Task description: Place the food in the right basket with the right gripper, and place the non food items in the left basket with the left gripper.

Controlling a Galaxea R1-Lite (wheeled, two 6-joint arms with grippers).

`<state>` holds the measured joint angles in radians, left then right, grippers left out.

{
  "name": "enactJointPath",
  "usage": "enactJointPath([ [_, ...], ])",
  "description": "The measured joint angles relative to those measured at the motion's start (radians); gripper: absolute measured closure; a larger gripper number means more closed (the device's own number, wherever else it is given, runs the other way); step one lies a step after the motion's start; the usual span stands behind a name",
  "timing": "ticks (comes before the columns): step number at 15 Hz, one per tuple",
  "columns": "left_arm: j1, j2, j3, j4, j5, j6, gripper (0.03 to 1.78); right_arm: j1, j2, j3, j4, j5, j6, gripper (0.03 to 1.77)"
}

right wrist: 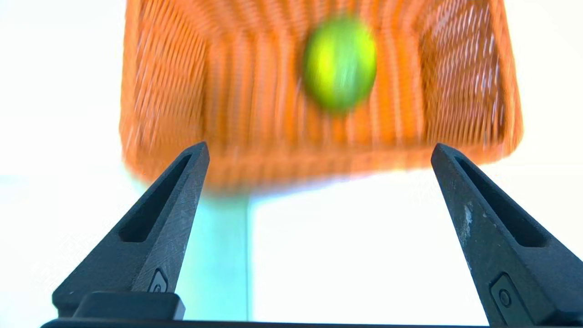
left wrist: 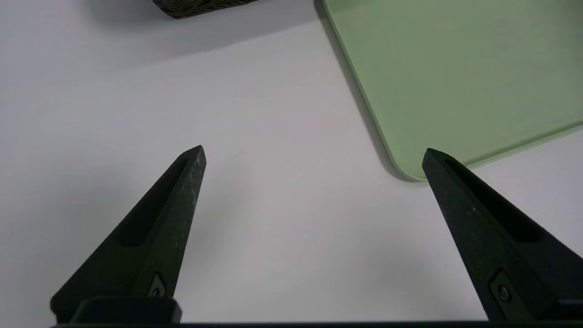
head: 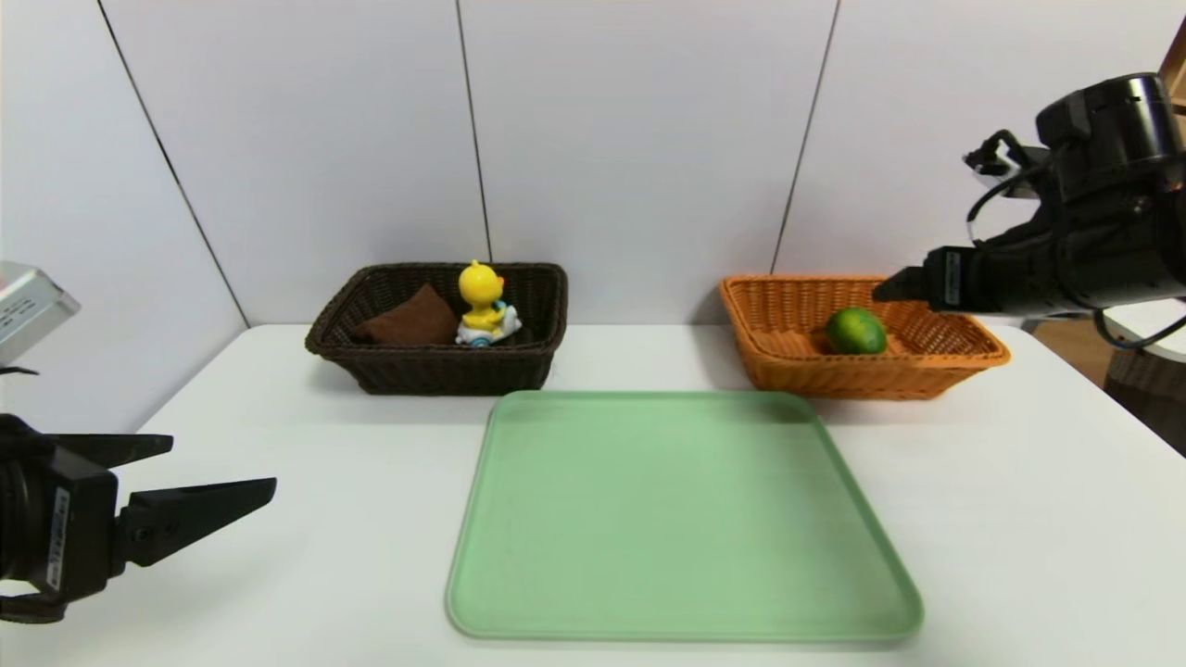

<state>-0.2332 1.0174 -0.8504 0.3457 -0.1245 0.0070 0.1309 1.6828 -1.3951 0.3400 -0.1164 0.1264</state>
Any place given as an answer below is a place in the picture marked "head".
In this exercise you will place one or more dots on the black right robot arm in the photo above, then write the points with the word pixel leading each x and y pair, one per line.
pixel 1121 120

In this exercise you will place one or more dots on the light green plastic tray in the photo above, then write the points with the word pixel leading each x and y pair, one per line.
pixel 686 528

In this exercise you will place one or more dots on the yellow duck scooter toy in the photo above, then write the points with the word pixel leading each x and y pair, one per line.
pixel 480 287

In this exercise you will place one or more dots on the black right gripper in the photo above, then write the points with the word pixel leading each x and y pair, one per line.
pixel 951 277

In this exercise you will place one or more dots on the orange wicker basket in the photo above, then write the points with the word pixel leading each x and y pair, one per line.
pixel 936 371

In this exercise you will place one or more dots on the dark wicker bin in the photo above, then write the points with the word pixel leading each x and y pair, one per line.
pixel 1149 398

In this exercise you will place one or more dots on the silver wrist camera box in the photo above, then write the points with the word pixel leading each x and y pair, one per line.
pixel 1019 185
pixel 32 310

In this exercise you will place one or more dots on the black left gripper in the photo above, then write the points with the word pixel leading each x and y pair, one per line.
pixel 72 533

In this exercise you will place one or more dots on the wooden shelf unit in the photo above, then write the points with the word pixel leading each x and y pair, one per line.
pixel 1179 65

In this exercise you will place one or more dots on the brown towel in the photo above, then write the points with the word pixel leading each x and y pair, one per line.
pixel 417 320

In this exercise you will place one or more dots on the green lime fruit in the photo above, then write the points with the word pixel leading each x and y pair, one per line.
pixel 854 332

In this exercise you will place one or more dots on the dark brown wicker basket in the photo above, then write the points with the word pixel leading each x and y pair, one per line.
pixel 519 371

